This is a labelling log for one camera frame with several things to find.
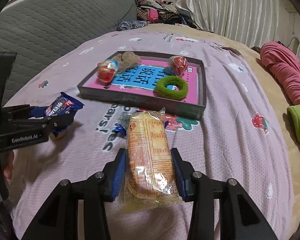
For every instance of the red blue toy egg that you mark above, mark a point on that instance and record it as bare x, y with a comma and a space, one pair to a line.
106, 70

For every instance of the blue patterned cloth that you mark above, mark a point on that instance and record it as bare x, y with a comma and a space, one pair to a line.
132, 24

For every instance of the person's left hand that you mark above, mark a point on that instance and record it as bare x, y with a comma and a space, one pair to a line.
7, 166

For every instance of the pink strawberry print blanket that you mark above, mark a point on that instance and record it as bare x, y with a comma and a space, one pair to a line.
238, 136

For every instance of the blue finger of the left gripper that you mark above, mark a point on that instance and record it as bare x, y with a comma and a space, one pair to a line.
38, 112

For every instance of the pile of clothes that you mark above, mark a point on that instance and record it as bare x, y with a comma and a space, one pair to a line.
162, 11

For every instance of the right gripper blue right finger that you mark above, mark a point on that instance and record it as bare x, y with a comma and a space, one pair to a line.
183, 171

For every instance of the green fuzzy hair scrunchie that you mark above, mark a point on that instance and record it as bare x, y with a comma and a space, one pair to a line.
172, 87

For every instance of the dark shallow tray box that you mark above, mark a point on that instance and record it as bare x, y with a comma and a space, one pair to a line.
156, 103

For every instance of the brown fuzzy plush toy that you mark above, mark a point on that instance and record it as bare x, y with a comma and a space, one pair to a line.
127, 60

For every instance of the blue oreo packet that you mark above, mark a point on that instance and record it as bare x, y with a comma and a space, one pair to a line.
120, 128
66, 107

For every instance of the pink quilted duvet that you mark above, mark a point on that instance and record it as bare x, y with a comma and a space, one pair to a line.
281, 63

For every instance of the yellow cracker packet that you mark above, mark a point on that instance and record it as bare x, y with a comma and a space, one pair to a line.
150, 175

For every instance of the pink blue picture book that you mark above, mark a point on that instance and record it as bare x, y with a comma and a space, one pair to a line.
142, 79

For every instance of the grey quilted headboard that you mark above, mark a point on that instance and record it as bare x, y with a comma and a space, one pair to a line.
41, 31

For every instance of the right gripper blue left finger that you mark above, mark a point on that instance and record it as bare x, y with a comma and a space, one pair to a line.
115, 173

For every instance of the red wrapped candy ball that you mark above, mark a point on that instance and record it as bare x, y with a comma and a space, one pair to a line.
178, 65

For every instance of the white striped curtains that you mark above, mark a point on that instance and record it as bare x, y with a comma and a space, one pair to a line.
251, 22

